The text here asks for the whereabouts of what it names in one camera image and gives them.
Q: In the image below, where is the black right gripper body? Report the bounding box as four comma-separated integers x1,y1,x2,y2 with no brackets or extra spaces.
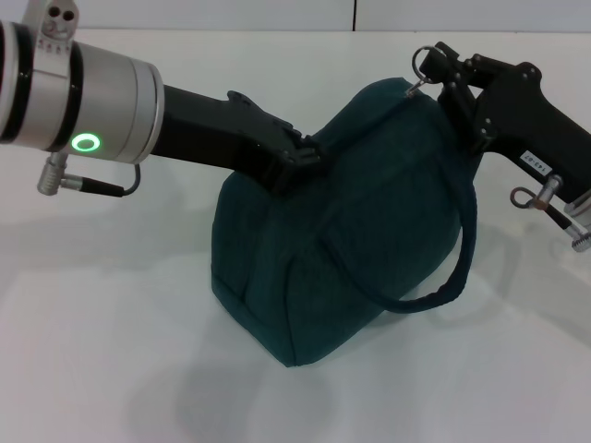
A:
469,53,591,205

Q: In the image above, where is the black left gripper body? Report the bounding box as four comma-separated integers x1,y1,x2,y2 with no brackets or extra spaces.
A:
148,81,297,186

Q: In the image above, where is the dark teal insulated lunch bag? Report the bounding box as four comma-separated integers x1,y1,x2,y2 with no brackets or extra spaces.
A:
209,44,479,369

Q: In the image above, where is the right arm dark cable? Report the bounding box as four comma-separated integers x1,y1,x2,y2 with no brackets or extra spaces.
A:
509,174,591,254

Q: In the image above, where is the arm dark cable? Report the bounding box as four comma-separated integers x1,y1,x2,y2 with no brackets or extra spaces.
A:
509,174,591,254
36,154,142,199

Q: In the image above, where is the left arm dark cable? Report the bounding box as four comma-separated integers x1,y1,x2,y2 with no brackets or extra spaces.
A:
36,154,142,199

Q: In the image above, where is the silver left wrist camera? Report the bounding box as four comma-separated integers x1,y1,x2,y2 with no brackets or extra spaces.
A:
23,0,78,47

